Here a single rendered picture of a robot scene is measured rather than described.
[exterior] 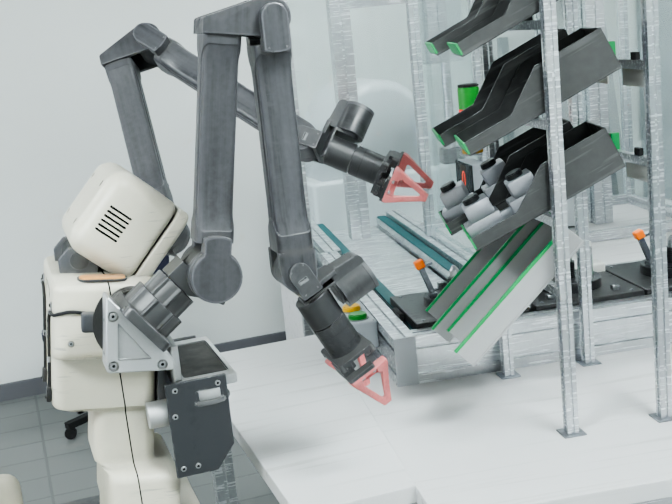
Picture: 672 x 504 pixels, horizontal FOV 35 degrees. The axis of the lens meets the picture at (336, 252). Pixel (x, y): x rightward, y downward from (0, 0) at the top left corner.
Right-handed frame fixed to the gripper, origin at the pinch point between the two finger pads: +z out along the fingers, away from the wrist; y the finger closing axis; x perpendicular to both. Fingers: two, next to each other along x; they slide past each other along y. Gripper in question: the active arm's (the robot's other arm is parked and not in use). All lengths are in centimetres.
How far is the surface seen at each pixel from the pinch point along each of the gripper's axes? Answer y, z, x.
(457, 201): -1.0, 6.2, -0.5
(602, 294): 27, 42, 14
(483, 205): -15.1, 10.1, -5.5
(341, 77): 126, -37, 13
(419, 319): 13.4, 9.0, 29.7
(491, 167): 0.5, 9.4, -8.4
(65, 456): 163, -92, 204
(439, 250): 84, 9, 37
